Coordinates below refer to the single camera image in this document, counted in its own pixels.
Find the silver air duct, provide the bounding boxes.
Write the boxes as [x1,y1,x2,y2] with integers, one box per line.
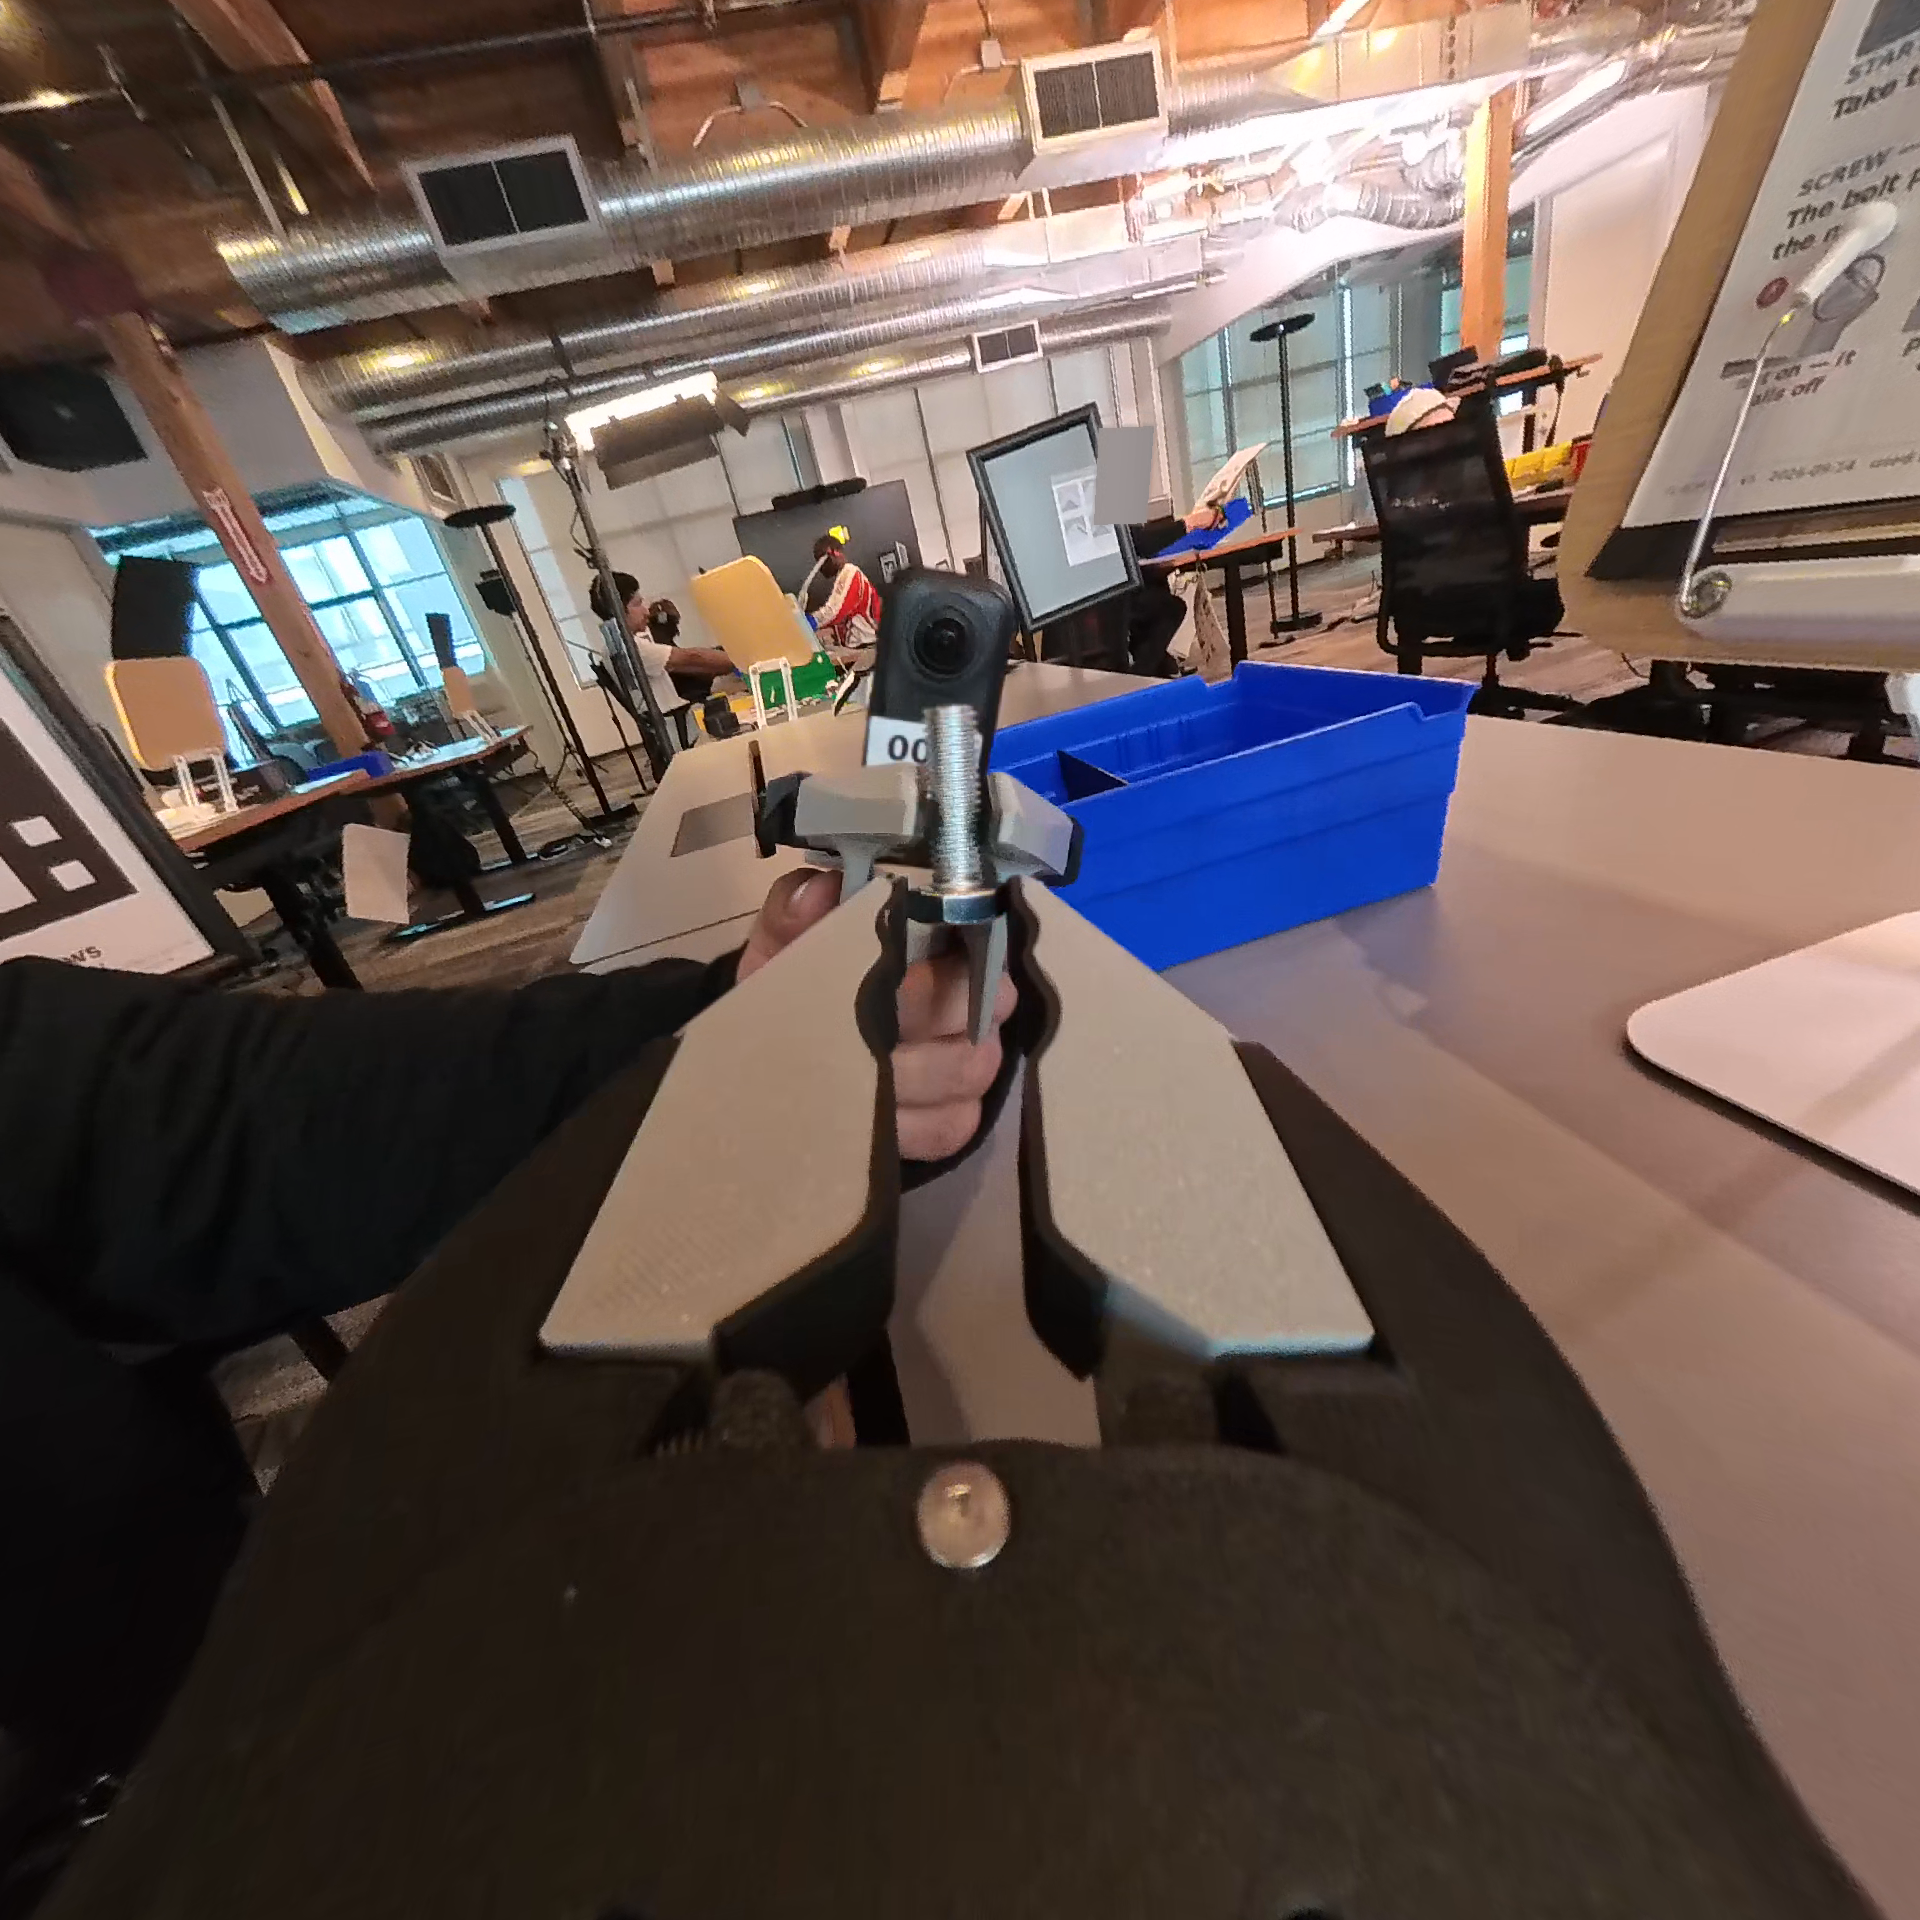
[222,82,1502,336]
[307,239,1201,453]

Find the person's left hand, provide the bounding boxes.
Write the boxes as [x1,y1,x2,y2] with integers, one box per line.
[736,864,1008,1166]

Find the blue plastic bin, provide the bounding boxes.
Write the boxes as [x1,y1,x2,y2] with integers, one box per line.
[987,660,1479,973]

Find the black wall screen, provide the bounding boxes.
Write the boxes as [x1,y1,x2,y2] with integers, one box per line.
[732,480,921,606]

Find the silver hex bolt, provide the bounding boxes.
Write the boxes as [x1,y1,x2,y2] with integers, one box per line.
[913,702,1008,927]

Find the black square pattern poster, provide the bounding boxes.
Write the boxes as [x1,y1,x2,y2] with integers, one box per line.
[0,612,254,973]

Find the wooden standing desk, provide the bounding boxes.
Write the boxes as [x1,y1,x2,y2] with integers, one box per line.
[158,723,539,991]

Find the printed instruction sheet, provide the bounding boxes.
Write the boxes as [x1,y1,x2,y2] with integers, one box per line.
[1627,0,1920,527]

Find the person's black clothing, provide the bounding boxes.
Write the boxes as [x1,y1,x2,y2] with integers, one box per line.
[0,1260,265,1920]

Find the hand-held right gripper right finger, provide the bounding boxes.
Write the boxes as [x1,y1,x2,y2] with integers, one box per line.
[1001,872,1376,1386]

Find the wooden post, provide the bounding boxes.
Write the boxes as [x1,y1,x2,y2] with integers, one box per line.
[88,310,376,755]

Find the white ceiling vent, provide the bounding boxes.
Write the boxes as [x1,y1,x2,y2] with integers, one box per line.
[1019,36,1173,154]
[405,135,600,282]

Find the studio softbox light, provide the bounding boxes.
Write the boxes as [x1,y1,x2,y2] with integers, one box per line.
[539,372,752,819]

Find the person's left forearm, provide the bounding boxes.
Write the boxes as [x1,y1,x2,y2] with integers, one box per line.
[0,950,752,1359]

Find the framed whiteboard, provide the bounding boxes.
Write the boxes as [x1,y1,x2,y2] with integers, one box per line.
[966,402,1153,635]

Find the black office chair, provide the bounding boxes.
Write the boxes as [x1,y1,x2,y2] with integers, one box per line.
[1357,394,1568,684]

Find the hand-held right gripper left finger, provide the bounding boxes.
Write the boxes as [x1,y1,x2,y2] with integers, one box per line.
[537,872,910,1402]

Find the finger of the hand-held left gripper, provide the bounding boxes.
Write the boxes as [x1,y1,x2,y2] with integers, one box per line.
[983,780,1081,888]
[791,778,921,904]

